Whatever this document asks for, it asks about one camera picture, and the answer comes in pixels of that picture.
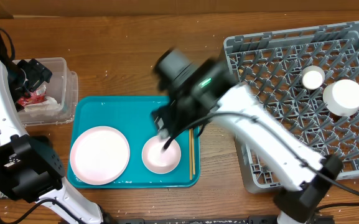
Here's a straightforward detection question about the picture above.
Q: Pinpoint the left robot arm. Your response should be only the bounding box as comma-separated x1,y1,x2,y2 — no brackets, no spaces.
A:
0,28,114,223

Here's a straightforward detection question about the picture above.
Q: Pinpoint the pale green bowl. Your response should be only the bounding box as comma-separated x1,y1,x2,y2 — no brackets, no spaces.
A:
323,79,359,116

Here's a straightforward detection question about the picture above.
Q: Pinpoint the small white plate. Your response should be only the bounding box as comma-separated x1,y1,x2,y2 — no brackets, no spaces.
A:
142,136,182,174

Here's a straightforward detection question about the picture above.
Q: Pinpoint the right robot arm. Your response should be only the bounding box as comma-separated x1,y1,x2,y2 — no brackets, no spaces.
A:
152,49,343,223

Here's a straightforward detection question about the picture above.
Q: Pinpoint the clear plastic bin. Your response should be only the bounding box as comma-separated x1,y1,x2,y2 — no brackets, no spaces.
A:
18,57,78,126

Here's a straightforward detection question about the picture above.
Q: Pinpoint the teal plastic tray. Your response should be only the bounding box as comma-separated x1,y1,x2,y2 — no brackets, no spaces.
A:
67,96,200,189

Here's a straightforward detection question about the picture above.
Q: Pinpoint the grey dishwasher rack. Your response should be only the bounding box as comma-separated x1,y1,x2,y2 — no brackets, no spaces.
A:
220,21,359,180

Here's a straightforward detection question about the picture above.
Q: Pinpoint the white napkin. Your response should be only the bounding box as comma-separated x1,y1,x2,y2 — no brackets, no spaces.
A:
24,96,60,112

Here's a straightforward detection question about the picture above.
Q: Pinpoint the red snack wrapper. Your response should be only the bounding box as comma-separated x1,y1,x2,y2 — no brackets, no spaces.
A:
17,84,47,107

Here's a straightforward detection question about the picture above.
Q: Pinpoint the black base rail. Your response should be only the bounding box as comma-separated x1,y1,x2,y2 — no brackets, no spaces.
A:
113,215,335,224

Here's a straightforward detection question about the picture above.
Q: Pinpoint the white upturned cup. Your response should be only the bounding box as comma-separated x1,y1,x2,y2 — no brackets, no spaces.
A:
301,65,325,90

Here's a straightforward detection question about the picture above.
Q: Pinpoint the wooden chopstick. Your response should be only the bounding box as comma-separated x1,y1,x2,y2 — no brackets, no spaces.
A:
189,129,195,178
189,129,193,180

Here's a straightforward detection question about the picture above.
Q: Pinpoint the large pink plate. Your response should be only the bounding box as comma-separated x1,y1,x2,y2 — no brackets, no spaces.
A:
70,126,131,185

